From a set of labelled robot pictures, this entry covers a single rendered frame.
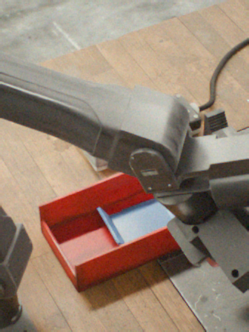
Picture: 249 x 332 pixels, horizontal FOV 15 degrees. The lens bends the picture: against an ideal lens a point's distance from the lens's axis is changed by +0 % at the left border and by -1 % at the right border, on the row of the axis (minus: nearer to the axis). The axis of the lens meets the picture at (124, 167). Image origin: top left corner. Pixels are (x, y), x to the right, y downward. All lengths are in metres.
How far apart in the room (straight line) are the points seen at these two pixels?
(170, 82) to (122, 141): 0.66
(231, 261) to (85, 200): 0.41
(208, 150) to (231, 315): 0.37
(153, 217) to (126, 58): 0.36
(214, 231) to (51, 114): 0.21
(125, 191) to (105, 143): 0.45
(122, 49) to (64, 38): 1.48
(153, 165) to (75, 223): 0.45
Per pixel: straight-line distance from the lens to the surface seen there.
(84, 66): 1.57
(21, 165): 1.41
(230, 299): 1.25
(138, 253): 1.25
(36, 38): 3.09
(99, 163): 1.38
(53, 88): 0.89
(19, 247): 1.12
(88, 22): 3.14
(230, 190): 0.92
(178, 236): 1.04
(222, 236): 0.96
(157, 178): 0.90
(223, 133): 1.35
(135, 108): 0.90
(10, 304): 1.19
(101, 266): 1.23
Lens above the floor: 1.92
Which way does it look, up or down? 47 degrees down
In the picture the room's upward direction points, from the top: 1 degrees counter-clockwise
